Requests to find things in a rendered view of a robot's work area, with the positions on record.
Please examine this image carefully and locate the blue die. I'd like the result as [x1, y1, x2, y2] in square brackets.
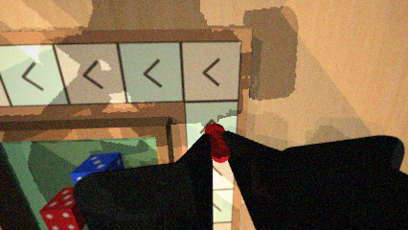
[70, 152, 124, 185]

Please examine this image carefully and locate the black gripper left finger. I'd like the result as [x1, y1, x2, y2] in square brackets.
[73, 133, 214, 230]

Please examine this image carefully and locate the red pawn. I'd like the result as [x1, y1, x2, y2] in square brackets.
[204, 124, 230, 163]

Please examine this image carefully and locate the red die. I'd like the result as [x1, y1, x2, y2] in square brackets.
[39, 187, 86, 230]

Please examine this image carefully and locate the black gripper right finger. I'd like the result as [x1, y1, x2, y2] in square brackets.
[223, 130, 405, 230]

